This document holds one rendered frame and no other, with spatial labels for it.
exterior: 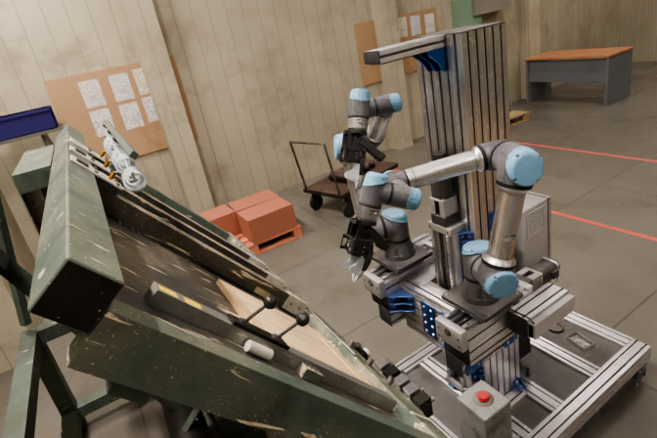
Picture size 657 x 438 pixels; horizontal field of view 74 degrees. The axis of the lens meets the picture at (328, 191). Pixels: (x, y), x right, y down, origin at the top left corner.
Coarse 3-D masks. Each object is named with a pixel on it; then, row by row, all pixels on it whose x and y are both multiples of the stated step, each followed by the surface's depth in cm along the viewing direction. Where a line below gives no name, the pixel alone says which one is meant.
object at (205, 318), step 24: (168, 288) 106; (168, 312) 103; (192, 312) 106; (216, 312) 113; (240, 336) 114; (288, 360) 124; (312, 360) 130; (336, 384) 135; (360, 384) 140; (384, 408) 148
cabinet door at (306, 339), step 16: (224, 288) 158; (240, 304) 148; (256, 304) 166; (256, 320) 142; (272, 320) 158; (288, 320) 178; (288, 336) 151; (304, 336) 167; (320, 336) 185; (304, 352) 143; (320, 352) 159; (336, 352) 177; (336, 368) 151; (352, 368) 168
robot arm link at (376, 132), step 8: (384, 96) 171; (392, 96) 171; (400, 96) 171; (376, 104) 170; (384, 104) 170; (392, 104) 170; (400, 104) 171; (376, 112) 171; (384, 112) 172; (392, 112) 174; (376, 120) 183; (384, 120) 180; (368, 128) 204; (376, 128) 190; (384, 128) 190; (368, 136) 203; (376, 136) 198; (384, 136) 203; (376, 144) 206
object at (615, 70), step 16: (608, 48) 769; (624, 48) 741; (528, 64) 836; (544, 64) 812; (560, 64) 785; (576, 64) 762; (592, 64) 739; (608, 64) 715; (624, 64) 740; (528, 80) 847; (544, 80) 823; (560, 80) 796; (576, 80) 772; (592, 80) 748; (608, 80) 725; (624, 80) 751; (528, 96) 857; (608, 96) 736; (624, 96) 762
